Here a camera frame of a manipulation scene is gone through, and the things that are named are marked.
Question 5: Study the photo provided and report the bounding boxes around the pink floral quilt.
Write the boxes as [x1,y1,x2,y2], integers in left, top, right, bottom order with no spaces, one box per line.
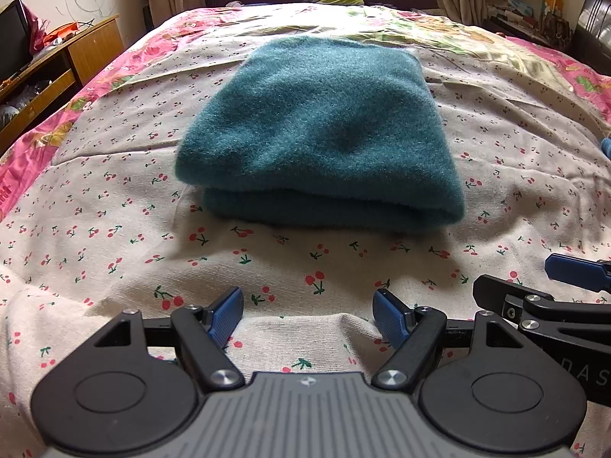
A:
[1,3,610,227]

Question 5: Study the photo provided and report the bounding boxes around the blue fuzzy garment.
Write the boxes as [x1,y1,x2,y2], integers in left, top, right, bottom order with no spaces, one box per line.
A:
[601,137,611,159]

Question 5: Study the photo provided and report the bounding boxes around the cluttered bedside table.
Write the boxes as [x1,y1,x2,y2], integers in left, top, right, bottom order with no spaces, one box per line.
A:
[488,0,573,51]

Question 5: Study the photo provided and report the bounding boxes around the teal fuzzy garment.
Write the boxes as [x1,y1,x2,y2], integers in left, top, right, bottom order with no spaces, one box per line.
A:
[175,36,465,233]

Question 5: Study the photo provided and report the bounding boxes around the cherry print bed sheet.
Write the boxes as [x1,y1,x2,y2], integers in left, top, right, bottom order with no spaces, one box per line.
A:
[1,36,610,457]

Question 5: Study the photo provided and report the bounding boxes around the black television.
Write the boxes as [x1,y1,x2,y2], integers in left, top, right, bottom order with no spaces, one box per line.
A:
[0,0,32,81]

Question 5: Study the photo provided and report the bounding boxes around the orange toy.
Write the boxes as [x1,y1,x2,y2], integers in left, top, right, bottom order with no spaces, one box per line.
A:
[44,22,79,47]

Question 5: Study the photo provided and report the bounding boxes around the pink plastic bag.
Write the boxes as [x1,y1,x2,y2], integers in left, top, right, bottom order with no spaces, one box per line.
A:
[22,3,48,56]

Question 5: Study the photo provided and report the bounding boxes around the dark wooden chair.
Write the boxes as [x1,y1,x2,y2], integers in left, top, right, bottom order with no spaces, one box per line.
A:
[569,0,611,76]

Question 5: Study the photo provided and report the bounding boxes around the wooden tv cabinet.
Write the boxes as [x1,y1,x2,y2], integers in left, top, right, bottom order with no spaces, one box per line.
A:
[1,16,125,152]

